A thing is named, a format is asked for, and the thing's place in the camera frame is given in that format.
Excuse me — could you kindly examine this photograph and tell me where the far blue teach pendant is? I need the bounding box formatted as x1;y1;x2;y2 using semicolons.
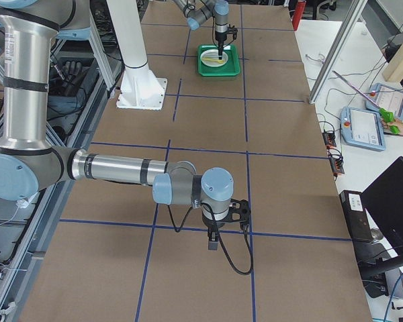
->
368;83;403;121

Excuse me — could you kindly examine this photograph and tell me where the red fire extinguisher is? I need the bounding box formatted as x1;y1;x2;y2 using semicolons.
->
292;0;306;31

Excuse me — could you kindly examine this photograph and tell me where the aluminium frame post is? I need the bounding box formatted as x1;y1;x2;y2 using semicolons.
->
308;0;367;104

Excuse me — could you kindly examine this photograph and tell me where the near blue teach pendant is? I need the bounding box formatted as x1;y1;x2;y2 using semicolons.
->
340;107;386;151

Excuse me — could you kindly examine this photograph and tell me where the orange black adapter box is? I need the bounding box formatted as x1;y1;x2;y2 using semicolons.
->
322;131;337;148

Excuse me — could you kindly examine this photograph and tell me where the yellow plastic spoon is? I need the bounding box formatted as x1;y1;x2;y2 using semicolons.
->
201;57;224;63

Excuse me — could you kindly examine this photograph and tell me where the black laptop monitor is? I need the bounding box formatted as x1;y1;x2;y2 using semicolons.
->
361;156;403;254

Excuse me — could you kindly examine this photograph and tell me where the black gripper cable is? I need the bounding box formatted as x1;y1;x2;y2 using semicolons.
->
167;202;255;276

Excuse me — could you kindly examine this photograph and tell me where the white round plate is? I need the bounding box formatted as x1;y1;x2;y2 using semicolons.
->
200;49;228;68

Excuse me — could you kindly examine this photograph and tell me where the blue teach pendant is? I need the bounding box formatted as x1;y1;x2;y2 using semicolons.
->
368;83;403;121
340;107;386;151

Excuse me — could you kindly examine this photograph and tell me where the green reach grabber tool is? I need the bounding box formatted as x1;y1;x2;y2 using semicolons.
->
333;70;398;123

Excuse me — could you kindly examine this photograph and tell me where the white pedestal column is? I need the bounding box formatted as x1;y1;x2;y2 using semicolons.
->
107;0;167;111

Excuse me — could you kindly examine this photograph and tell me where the black computer box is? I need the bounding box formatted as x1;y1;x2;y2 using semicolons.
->
339;190;384;244

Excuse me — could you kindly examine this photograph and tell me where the green plastic tray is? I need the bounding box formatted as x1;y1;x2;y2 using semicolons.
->
197;44;240;77

